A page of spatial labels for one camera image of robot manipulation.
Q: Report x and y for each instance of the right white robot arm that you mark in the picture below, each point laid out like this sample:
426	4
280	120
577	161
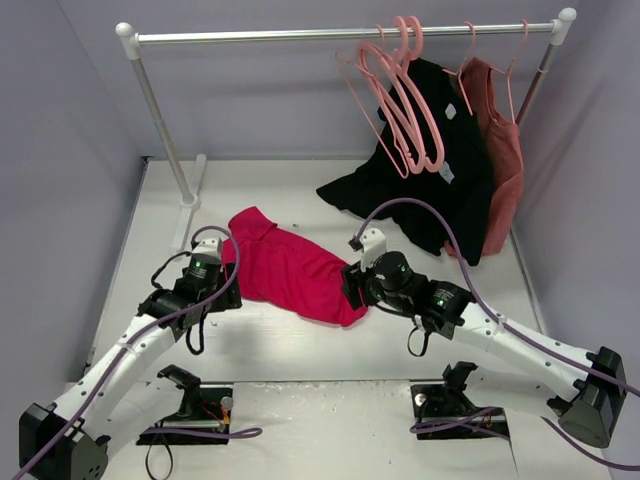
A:
578	390

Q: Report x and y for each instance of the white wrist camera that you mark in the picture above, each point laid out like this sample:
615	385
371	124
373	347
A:
372	244
208	250

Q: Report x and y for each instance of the rust red tank top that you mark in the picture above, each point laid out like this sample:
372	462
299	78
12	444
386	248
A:
501	136

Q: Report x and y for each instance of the thin pink wire hanger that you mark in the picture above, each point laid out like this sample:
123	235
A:
370	60

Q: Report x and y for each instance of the red t shirt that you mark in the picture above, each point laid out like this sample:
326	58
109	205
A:
287	270

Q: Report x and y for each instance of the pink hanger holding black shirt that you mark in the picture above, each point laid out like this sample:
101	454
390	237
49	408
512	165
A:
457	74

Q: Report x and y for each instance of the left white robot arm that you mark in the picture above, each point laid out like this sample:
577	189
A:
77	435

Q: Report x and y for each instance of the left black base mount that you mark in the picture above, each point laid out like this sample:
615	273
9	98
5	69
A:
205	411

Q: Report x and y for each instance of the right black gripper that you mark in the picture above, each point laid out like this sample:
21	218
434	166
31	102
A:
352	286

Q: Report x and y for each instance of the thick pink plastic hanger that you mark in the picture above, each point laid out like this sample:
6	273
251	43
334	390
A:
425	115

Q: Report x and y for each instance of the pink hanger holding tank top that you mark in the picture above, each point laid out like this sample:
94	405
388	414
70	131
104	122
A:
515	65

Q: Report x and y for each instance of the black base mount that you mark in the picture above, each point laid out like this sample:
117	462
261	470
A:
205	411
442	411

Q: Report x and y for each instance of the black t shirt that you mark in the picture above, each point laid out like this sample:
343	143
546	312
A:
460	191

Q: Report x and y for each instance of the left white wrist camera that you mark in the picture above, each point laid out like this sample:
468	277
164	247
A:
208	250

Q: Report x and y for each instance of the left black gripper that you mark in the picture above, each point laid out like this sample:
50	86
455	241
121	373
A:
228	288

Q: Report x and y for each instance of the white metal clothes rack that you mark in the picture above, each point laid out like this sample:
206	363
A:
190	187

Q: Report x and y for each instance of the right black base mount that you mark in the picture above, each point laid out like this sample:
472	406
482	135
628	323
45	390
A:
442	411

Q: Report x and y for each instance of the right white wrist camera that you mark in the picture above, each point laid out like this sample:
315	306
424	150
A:
372	244

